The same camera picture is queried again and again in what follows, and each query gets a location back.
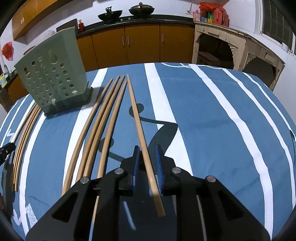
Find red plastic bag on wall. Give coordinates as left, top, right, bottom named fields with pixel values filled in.
left=1, top=42, right=14, bottom=61

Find dark cutting board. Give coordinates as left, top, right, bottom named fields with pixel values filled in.
left=56, top=19, right=78, bottom=34

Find orange upper kitchen cabinets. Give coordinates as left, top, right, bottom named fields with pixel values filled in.
left=12, top=0, right=71, bottom=40

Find red containers on counter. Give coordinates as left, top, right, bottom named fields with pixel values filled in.
left=193, top=2, right=230, bottom=27

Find wooden chopstick group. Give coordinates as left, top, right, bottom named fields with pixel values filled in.
left=11, top=105, right=38, bottom=191
left=13, top=106, right=41, bottom=191
left=10, top=102, right=38, bottom=149

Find wooden chopstick left group inner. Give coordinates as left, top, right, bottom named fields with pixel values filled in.
left=13, top=106, right=41, bottom=191

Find blue white striped tablecloth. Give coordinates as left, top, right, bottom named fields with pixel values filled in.
left=1, top=63, right=295, bottom=237

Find black lidded wok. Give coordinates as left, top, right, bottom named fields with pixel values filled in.
left=129, top=2, right=154, bottom=17

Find wooden chopstick left group outer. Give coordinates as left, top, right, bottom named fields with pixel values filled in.
left=10, top=102, right=38, bottom=149

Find orange kitchen cabinets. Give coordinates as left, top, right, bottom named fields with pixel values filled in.
left=6, top=22, right=195, bottom=98
left=12, top=0, right=71, bottom=40

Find black wok left burner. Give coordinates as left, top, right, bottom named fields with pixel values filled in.
left=98, top=6, right=122, bottom=22

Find green perforated utensil holder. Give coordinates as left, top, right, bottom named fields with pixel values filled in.
left=15, top=27, right=93, bottom=116

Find orange lower kitchen cabinets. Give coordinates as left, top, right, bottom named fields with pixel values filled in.
left=6, top=22, right=195, bottom=98

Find yellow detergent bottle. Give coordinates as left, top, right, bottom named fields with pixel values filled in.
left=0, top=73, right=7, bottom=88

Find right barred window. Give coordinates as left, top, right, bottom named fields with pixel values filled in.
left=258, top=1, right=295, bottom=55

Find wooden chopstick left group middle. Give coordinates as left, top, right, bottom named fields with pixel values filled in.
left=11, top=105, right=38, bottom=191

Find red bottle on counter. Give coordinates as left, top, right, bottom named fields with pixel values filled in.
left=78, top=20, right=85, bottom=33

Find white old wooden side table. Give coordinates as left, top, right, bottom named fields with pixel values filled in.
left=192, top=22, right=285, bottom=90

